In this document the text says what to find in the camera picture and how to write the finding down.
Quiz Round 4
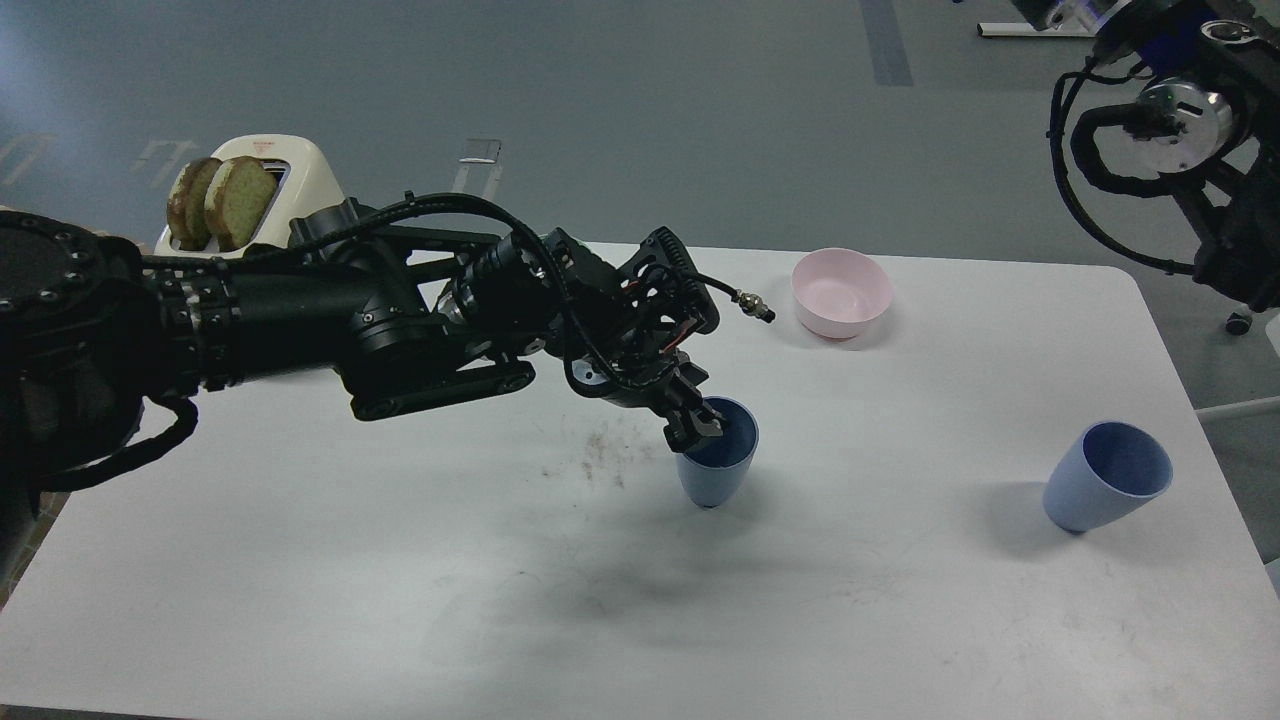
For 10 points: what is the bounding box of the cream white toaster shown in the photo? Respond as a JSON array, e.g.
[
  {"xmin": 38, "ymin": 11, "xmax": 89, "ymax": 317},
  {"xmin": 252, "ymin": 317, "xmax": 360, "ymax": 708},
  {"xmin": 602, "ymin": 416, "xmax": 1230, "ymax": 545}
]
[{"xmin": 154, "ymin": 135, "xmax": 346, "ymax": 259}]

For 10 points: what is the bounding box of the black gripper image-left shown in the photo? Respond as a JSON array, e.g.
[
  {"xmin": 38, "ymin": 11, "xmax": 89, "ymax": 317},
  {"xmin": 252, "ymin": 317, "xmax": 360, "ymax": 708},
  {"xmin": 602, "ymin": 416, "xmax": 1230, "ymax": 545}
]
[{"xmin": 545, "ymin": 225, "xmax": 727, "ymax": 454}]

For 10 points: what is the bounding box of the left toast slice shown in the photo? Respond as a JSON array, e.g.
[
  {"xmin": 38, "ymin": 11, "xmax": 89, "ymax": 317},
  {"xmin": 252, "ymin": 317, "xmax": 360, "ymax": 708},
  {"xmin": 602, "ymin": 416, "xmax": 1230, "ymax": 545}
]
[{"xmin": 166, "ymin": 158, "xmax": 223, "ymax": 251}]

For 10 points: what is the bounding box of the pink bowl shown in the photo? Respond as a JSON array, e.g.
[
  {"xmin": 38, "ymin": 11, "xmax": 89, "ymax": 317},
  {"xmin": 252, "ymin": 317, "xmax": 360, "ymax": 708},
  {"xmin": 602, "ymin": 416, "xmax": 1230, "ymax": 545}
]
[{"xmin": 790, "ymin": 249, "xmax": 895, "ymax": 341}]

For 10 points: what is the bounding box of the right toast slice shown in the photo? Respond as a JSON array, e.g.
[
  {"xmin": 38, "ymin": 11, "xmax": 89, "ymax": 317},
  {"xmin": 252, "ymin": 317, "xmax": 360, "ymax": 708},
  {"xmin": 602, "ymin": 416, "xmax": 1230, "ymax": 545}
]
[{"xmin": 204, "ymin": 156, "xmax": 278, "ymax": 252}]

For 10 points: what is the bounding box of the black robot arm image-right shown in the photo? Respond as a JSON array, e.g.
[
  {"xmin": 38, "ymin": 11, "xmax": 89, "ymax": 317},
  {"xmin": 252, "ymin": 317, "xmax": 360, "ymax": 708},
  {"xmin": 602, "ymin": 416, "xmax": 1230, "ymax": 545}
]
[{"xmin": 1015, "ymin": 1, "xmax": 1279, "ymax": 313}]

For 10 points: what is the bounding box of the blue cup image-left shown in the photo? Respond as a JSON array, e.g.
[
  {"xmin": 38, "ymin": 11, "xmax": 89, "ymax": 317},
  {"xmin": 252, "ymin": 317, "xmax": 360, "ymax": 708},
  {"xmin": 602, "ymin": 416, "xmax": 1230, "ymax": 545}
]
[{"xmin": 676, "ymin": 396, "xmax": 760, "ymax": 509}]

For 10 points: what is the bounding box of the toast slice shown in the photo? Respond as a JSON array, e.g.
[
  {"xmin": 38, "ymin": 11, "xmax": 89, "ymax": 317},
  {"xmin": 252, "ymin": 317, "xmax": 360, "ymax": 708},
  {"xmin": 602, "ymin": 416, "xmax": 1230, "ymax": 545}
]
[
  {"xmin": 204, "ymin": 156, "xmax": 278, "ymax": 252},
  {"xmin": 166, "ymin": 158, "xmax": 223, "ymax": 251}
]

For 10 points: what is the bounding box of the blue cup image-right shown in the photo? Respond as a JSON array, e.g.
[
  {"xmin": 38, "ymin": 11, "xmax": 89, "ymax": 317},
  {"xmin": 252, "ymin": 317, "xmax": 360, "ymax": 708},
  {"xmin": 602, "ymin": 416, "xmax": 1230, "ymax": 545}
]
[{"xmin": 1042, "ymin": 421, "xmax": 1174, "ymax": 534}]

